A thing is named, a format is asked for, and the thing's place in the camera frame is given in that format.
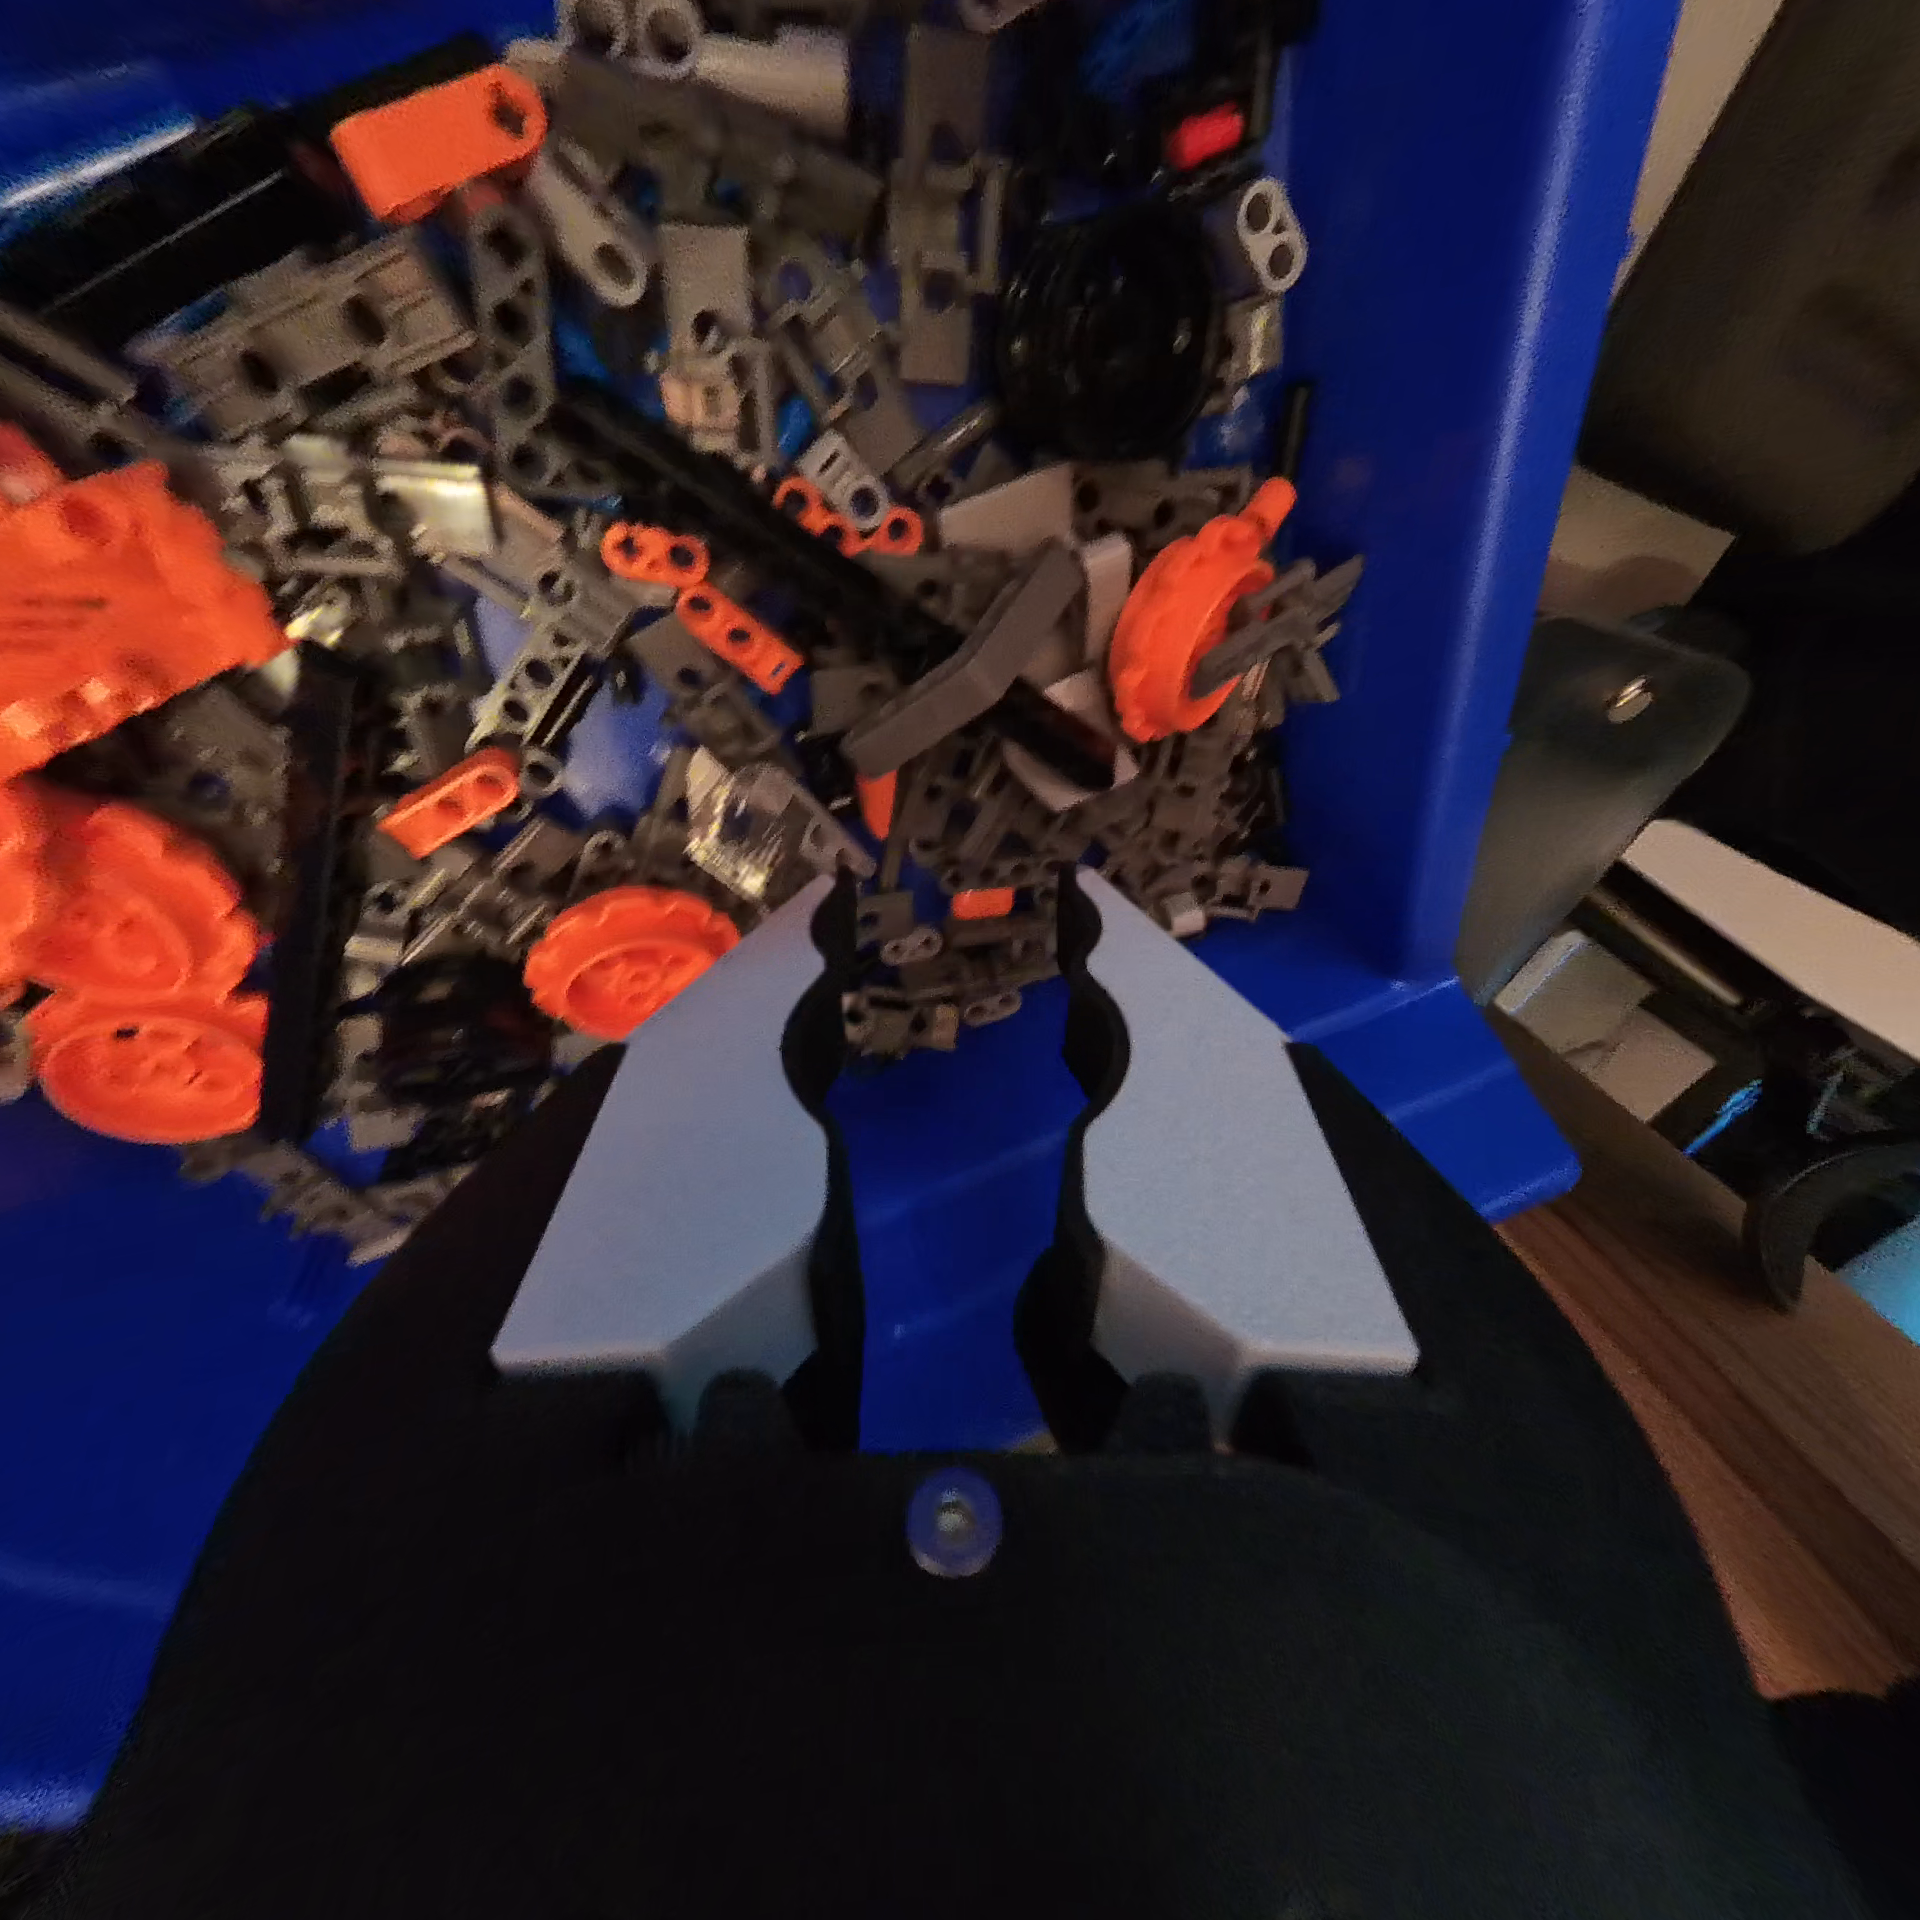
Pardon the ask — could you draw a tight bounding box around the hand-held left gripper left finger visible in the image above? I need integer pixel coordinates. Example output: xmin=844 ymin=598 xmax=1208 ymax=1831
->
xmin=491 ymin=872 xmax=865 ymax=1432

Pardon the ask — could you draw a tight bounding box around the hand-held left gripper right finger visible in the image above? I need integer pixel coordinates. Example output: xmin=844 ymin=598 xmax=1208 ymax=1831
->
xmin=1020 ymin=867 xmax=1423 ymax=1443

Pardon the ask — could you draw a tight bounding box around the pile of toy building parts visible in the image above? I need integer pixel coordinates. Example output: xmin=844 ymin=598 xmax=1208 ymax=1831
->
xmin=0 ymin=0 xmax=1367 ymax=1261

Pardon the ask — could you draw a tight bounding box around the blue plastic bin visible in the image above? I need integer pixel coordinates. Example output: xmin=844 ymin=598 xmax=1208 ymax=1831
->
xmin=0 ymin=0 xmax=1683 ymax=1832

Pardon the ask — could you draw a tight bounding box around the grey metal bracket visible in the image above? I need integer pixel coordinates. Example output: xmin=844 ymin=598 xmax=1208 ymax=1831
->
xmin=1463 ymin=615 xmax=1753 ymax=998

